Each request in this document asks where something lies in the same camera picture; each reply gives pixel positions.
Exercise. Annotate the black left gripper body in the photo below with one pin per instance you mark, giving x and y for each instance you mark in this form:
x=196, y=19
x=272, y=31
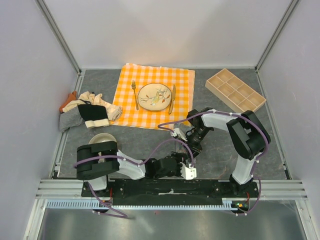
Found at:
x=180, y=158

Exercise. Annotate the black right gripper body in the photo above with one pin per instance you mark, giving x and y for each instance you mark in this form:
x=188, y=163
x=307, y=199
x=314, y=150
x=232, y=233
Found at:
x=195, y=138

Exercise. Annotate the grey striped underwear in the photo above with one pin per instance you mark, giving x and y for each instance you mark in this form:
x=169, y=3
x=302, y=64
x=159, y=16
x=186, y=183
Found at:
x=186, y=130

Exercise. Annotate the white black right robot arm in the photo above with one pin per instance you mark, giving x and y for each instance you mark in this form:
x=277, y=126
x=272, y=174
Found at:
x=250, y=139

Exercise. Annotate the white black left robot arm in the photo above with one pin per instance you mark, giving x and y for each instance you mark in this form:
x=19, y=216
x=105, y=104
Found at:
x=96, y=161

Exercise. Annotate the gold table knife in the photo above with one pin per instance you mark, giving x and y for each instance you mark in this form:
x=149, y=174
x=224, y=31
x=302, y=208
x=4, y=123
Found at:
x=173, y=96

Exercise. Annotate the bird pattern ceramic plate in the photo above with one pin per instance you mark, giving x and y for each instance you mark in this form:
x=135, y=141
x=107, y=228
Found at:
x=154, y=97

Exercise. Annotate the orange checkered tablecloth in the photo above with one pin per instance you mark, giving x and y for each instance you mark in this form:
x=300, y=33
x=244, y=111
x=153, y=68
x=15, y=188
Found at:
x=184, y=79

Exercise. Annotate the wooden compartment tray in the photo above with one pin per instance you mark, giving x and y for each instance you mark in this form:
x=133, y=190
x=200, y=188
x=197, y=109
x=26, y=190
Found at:
x=234, y=92

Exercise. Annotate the cream cloth garment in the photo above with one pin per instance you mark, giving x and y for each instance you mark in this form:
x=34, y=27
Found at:
x=114, y=112

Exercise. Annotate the beige ceramic bowl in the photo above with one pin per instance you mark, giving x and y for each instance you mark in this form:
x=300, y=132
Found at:
x=102, y=140

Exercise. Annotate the gold fork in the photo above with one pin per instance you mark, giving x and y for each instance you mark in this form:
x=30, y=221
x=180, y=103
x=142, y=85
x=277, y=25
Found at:
x=133, y=86

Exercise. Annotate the black cream garment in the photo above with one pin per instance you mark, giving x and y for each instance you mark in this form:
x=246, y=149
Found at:
x=94, y=116

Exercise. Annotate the grey striped garment pile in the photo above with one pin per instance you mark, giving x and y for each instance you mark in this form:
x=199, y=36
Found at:
x=70, y=119

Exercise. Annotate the orange cloth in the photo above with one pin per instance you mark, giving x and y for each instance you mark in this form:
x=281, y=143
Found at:
x=71, y=97

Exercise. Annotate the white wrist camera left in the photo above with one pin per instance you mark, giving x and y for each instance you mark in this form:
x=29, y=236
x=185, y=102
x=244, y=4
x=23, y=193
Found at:
x=188, y=173

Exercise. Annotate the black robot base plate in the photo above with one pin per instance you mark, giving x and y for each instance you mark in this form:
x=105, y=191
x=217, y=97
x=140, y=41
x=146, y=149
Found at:
x=175, y=192

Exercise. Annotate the white cable duct strip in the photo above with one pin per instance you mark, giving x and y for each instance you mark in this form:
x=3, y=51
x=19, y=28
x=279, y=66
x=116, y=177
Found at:
x=91, y=204

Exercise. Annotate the grey aluminium frame post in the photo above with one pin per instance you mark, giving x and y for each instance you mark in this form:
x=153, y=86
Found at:
x=277, y=32

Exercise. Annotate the left aluminium frame post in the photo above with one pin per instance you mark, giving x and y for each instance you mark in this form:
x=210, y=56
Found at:
x=58, y=34

